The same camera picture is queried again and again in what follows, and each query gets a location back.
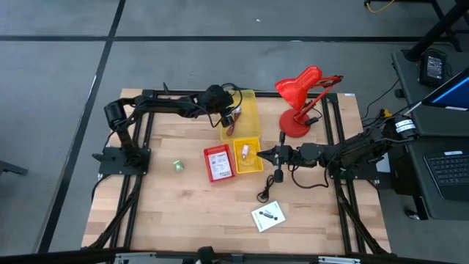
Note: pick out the black slanted desk beam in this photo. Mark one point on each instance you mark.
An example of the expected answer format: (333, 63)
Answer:
(439, 25)

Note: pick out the silver frame bracket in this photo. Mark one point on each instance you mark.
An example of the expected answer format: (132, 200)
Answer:
(339, 260)
(135, 258)

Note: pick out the black power adapter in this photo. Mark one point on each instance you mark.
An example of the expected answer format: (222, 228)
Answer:
(434, 67)

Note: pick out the green cube charger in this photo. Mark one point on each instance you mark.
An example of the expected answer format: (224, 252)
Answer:
(178, 166)

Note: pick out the large translucent yellow bin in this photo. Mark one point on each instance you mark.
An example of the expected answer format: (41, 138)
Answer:
(251, 117)

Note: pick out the red desk lamp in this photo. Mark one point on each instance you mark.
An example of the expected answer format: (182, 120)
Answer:
(295, 89)

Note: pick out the white card with black print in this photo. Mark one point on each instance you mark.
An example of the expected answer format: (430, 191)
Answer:
(268, 216)

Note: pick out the pink cube charger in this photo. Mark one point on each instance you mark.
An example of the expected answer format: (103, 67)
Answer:
(244, 151)

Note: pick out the white paper sheet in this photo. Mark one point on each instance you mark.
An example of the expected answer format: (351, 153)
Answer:
(384, 165)

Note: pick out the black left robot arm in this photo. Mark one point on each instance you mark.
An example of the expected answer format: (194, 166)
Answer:
(165, 104)

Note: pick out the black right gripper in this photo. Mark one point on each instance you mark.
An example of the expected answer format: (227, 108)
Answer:
(289, 155)

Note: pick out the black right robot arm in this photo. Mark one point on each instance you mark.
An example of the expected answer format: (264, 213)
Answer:
(351, 152)

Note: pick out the black aluminium table frame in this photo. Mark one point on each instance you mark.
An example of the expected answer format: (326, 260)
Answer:
(267, 94)

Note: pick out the small yellow slotted basket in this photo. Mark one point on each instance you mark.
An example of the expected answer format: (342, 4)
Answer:
(254, 161)

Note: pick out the black side desk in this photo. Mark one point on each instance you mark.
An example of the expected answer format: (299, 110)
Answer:
(406, 73)

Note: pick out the black laptop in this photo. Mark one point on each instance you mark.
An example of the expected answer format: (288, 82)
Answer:
(448, 172)

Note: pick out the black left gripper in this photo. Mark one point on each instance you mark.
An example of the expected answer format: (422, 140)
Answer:
(228, 119)

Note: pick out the small red slotted basket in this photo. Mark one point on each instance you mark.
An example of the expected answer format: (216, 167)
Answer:
(207, 165)

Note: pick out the dark chair base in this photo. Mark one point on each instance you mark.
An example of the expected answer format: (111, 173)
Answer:
(11, 168)

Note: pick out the monitor with blue screen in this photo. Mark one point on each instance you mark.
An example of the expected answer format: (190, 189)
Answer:
(454, 91)

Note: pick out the yellow plug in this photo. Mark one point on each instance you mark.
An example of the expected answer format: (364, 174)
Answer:
(384, 111)

